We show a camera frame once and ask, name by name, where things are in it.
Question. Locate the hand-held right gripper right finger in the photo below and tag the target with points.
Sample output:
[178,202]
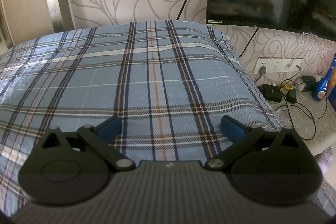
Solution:
[231,127]

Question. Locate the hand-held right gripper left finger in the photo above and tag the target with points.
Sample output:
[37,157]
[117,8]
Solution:
[110,130]

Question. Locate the black set-top box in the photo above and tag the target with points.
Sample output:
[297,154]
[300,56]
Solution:
[271,92]

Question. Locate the black power adapter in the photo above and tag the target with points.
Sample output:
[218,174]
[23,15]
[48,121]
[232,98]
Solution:
[290,96]

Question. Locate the yellow tag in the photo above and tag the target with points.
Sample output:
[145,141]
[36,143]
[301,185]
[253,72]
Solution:
[288,86]

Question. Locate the blue plaid bed sheet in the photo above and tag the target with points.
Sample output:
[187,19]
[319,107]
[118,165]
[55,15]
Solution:
[157,69]

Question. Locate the dark green object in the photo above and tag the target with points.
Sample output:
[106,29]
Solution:
[308,81]

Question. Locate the blue glass bottle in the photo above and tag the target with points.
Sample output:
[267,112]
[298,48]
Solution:
[321,90]

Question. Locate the white wall socket panel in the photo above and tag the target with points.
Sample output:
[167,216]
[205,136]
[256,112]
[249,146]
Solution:
[278,65]

